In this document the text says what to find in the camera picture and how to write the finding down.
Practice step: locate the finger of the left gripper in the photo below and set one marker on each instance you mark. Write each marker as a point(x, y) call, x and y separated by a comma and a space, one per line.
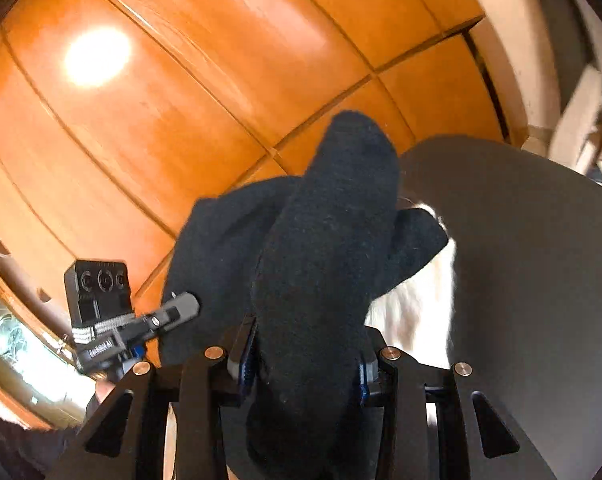
point(175, 312)

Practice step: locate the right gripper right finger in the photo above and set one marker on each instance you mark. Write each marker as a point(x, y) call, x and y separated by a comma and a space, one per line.
point(441, 424)

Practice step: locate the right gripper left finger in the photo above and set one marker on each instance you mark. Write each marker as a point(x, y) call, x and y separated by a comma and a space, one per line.
point(168, 417)

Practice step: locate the black knit sweater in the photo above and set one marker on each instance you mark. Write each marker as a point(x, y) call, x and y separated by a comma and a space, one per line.
point(306, 256)

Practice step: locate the left forearm dark sleeve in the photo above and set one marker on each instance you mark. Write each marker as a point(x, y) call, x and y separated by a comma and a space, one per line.
point(31, 453)

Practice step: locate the person's left hand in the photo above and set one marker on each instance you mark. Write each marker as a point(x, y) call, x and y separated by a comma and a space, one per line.
point(102, 389)

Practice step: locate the white folded cloth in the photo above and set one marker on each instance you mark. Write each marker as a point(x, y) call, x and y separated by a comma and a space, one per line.
point(415, 309)

